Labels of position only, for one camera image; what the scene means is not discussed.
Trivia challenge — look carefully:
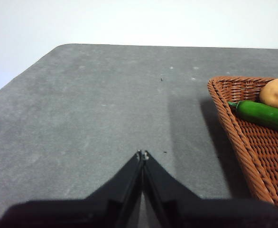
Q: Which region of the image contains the brown woven wicker basket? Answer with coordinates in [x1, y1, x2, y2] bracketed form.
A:
[207, 76, 278, 222]

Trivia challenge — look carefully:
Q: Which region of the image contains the yellow-brown potato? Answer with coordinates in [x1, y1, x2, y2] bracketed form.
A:
[259, 77, 278, 114]

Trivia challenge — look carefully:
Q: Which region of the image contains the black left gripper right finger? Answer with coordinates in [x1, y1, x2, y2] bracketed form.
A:
[142, 150, 278, 228]

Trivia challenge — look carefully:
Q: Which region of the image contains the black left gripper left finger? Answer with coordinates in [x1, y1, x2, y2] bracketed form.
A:
[0, 149, 143, 228]

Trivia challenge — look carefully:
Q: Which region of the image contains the green chili pepper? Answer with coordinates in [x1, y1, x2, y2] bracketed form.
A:
[228, 100, 278, 135]

